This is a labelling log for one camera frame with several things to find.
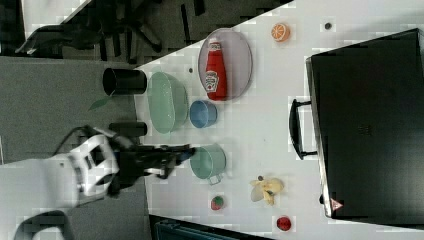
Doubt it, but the blue bowl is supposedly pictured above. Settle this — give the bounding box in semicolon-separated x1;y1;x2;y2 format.
189;100;218;129

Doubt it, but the small black cylinder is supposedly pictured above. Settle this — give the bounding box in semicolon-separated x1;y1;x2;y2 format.
109;122;148;137

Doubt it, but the green oval colander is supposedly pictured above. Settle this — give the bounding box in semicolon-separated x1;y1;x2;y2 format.
147;72;188;134

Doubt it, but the grey round plate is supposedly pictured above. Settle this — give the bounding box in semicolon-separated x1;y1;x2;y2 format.
198;28;253;100

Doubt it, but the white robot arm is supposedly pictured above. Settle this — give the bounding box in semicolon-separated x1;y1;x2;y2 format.
0;126;196;240

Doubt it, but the toy strawberry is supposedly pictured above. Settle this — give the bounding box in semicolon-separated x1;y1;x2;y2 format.
211;196;224;211

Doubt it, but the toy orange half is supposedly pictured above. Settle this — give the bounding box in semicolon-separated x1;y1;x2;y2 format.
271;23;291;42

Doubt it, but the black cylinder cup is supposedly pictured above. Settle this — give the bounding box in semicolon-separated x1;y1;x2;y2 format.
103;68;147;96

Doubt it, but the peeled toy banana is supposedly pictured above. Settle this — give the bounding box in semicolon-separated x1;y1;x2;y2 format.
250;176;284;206

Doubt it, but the small red toy fruit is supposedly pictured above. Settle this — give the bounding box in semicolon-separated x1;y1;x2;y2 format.
276;216;292;231

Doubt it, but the black toaster oven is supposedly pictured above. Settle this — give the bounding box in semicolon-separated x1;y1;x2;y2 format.
305;28;424;229

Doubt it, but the red ketchup bottle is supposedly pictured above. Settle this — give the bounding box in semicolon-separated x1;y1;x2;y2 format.
205;38;227;101

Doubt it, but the green mug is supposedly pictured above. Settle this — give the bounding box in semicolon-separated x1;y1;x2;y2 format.
190;144;226;186

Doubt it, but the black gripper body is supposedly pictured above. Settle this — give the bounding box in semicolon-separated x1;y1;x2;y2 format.
114;144;196;187

